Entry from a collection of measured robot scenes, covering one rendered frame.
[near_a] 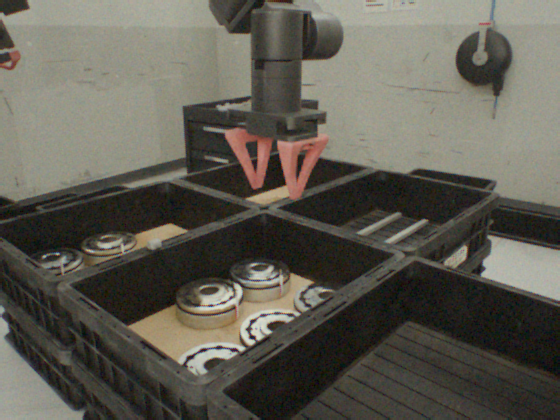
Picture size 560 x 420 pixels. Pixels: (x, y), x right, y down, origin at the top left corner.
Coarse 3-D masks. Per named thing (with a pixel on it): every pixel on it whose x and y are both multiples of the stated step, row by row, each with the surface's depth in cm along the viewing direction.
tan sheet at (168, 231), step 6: (156, 228) 108; (162, 228) 108; (168, 228) 108; (174, 228) 108; (180, 228) 108; (138, 234) 105; (144, 234) 105; (150, 234) 105; (156, 234) 105; (162, 234) 105; (168, 234) 105; (174, 234) 105; (138, 240) 102; (144, 240) 102; (138, 246) 99
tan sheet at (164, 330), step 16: (256, 304) 77; (272, 304) 77; (288, 304) 77; (144, 320) 73; (160, 320) 73; (176, 320) 73; (240, 320) 73; (144, 336) 69; (160, 336) 69; (176, 336) 69; (192, 336) 69; (208, 336) 69; (224, 336) 69; (176, 352) 66
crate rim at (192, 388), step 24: (288, 216) 87; (192, 240) 77; (360, 240) 77; (120, 264) 68; (384, 264) 68; (72, 288) 62; (72, 312) 60; (96, 312) 56; (312, 312) 57; (120, 336) 52; (264, 336) 52; (144, 360) 50; (168, 360) 48; (240, 360) 48; (168, 384) 47; (192, 384) 45
